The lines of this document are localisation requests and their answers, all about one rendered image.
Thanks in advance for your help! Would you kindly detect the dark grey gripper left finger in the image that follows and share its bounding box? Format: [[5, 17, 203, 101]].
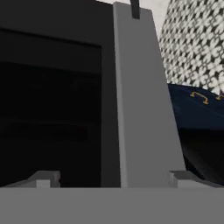
[[3, 170, 61, 188]]

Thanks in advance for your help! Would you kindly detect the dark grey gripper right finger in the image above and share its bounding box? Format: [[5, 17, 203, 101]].
[[168, 170, 224, 188]]

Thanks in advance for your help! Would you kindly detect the grey microwave door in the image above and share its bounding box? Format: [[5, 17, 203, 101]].
[[112, 1, 187, 188]]

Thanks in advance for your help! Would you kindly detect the black microwave oven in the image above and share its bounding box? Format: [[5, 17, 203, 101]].
[[0, 0, 122, 188]]

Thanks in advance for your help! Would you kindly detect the navy blue cupboard run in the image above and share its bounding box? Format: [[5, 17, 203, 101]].
[[167, 82, 224, 187]]

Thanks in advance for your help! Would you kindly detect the dark microwave door handle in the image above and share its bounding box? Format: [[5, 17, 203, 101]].
[[129, 0, 142, 20]]

